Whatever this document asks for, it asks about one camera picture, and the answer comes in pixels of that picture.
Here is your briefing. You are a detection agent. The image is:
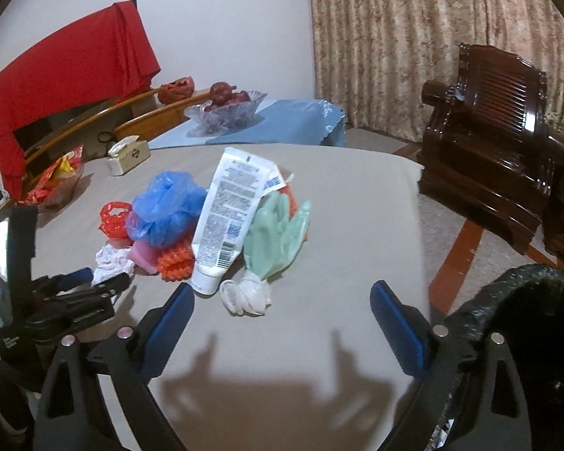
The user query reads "red cloth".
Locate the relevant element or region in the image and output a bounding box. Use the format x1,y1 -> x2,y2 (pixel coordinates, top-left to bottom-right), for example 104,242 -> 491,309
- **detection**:
0,1 -> 161,198

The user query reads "blue plastic bag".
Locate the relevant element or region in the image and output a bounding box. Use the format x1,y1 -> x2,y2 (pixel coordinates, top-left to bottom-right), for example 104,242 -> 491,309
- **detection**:
126,169 -> 208,247

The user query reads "red foam net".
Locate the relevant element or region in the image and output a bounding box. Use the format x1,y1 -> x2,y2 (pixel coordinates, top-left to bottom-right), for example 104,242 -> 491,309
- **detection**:
99,201 -> 135,245

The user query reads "white tissue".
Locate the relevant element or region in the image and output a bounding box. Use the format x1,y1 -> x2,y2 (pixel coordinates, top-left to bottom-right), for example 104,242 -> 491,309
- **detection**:
91,243 -> 137,287

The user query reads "green rubber glove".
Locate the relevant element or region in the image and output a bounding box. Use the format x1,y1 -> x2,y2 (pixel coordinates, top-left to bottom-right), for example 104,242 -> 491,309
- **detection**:
242,190 -> 313,287

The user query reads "white and blue carton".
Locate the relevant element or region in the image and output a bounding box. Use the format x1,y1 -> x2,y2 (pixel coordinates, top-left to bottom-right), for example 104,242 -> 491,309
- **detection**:
262,162 -> 294,193

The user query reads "beige tissue box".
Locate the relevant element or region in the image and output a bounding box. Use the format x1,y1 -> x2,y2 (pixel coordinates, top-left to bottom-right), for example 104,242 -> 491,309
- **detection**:
106,135 -> 152,177

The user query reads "glass fruit bowl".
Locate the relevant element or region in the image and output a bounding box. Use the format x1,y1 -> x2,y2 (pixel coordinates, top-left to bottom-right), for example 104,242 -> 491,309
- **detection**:
183,90 -> 268,135

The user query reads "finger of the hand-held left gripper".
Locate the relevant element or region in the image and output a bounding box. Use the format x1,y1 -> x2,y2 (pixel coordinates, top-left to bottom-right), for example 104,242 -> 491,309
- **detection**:
44,272 -> 133,308
30,267 -> 95,294

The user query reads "large orange foam net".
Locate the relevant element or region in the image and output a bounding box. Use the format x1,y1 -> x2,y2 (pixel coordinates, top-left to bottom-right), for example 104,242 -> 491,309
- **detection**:
157,237 -> 197,283

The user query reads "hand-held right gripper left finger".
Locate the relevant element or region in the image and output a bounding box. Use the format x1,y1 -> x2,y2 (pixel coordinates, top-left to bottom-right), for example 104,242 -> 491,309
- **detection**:
32,283 -> 196,451

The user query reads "orange plastic bag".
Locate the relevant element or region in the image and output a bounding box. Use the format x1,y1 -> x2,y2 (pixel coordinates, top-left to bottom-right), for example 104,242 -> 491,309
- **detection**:
157,76 -> 197,104

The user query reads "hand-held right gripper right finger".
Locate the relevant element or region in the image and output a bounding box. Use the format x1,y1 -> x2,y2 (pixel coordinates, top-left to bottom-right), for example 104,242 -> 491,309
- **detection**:
369,280 -> 534,451

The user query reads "dark wooden armchair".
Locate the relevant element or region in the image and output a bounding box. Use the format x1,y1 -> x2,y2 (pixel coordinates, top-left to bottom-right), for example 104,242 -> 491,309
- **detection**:
416,42 -> 564,257

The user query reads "beige patterned curtain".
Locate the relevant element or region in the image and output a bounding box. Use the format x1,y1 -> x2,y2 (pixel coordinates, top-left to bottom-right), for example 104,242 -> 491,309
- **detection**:
305,0 -> 564,144

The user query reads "glass snack bowl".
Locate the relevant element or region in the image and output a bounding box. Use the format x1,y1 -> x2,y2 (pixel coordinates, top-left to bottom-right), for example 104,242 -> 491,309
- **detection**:
21,150 -> 86,212

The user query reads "bin with black bag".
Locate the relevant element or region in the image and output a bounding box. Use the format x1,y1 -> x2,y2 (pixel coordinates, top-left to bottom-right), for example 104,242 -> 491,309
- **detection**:
430,263 -> 564,451

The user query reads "black television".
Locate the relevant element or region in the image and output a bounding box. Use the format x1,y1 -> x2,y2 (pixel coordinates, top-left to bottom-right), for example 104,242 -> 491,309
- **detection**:
12,101 -> 102,153

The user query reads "blue tablecloth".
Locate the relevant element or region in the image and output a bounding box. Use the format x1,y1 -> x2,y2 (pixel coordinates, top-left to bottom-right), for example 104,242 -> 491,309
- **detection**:
148,98 -> 347,151

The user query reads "white foam net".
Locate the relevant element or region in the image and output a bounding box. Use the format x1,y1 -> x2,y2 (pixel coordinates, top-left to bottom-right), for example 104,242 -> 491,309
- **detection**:
219,270 -> 273,316

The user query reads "white squeeze tube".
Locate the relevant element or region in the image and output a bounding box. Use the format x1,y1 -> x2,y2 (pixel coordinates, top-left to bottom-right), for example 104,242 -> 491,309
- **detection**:
190,147 -> 276,296

